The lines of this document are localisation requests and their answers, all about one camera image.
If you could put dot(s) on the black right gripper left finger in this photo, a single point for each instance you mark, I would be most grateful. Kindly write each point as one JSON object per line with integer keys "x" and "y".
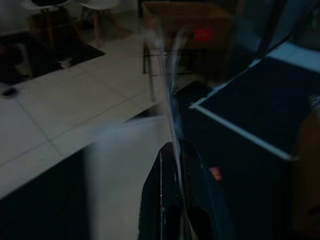
{"x": 155, "y": 200}

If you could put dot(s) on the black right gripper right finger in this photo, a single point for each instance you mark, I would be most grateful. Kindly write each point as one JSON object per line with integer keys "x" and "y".
{"x": 200, "y": 200}

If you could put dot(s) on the large red-labelled cardboard box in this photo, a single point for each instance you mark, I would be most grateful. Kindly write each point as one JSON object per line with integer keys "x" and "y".
{"x": 180, "y": 22}

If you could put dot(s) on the short white floor tape strip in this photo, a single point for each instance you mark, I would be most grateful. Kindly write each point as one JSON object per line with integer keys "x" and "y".
{"x": 225, "y": 83}

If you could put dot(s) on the white chair wooden legs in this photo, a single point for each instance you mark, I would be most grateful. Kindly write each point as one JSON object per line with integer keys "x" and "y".
{"x": 100, "y": 6}
{"x": 47, "y": 5}

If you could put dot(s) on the long white floor tape strip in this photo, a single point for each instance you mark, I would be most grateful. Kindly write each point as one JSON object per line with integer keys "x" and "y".
{"x": 240, "y": 131}

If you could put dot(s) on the clear plastic wrapper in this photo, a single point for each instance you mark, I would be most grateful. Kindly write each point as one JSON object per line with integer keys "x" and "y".
{"x": 172, "y": 120}

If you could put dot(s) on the small white floor object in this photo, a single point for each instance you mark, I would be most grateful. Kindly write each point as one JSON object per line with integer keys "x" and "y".
{"x": 65, "y": 62}

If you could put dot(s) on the black floor mat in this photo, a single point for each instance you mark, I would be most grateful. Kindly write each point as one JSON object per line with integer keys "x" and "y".
{"x": 45, "y": 57}

